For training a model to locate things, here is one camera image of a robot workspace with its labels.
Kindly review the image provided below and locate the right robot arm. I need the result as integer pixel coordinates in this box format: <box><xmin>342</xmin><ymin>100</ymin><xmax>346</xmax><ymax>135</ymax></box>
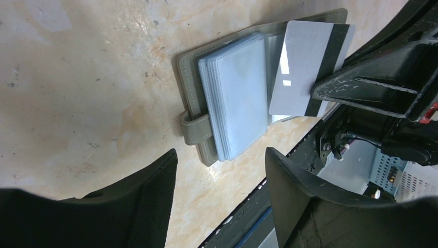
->
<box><xmin>311</xmin><ymin>1</ymin><xmax>437</xmax><ymax>166</ymax></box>

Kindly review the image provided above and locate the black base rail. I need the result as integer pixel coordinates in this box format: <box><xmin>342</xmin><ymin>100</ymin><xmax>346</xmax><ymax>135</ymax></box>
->
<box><xmin>200</xmin><ymin>114</ymin><xmax>342</xmax><ymax>247</ymax></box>

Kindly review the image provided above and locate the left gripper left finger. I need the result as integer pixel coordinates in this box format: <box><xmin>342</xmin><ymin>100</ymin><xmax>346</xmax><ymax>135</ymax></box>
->
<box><xmin>1</xmin><ymin>149</ymin><xmax>178</xmax><ymax>247</ymax></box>

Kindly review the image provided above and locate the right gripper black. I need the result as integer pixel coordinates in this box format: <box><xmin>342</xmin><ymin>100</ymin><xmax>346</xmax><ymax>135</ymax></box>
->
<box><xmin>311</xmin><ymin>1</ymin><xmax>437</xmax><ymax>122</ymax></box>

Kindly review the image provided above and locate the grey card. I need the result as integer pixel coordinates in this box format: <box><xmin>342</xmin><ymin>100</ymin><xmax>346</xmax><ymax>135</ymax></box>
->
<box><xmin>269</xmin><ymin>21</ymin><xmax>355</xmax><ymax>117</ymax></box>

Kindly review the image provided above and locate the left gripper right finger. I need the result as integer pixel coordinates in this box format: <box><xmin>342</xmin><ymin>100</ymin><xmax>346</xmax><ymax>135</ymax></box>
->
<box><xmin>265</xmin><ymin>147</ymin><xmax>437</xmax><ymax>247</ymax></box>

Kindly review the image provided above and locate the grey card holder wallet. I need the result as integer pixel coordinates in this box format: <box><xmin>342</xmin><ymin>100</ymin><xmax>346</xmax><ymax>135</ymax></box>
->
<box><xmin>177</xmin><ymin>8</ymin><xmax>348</xmax><ymax>166</ymax></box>

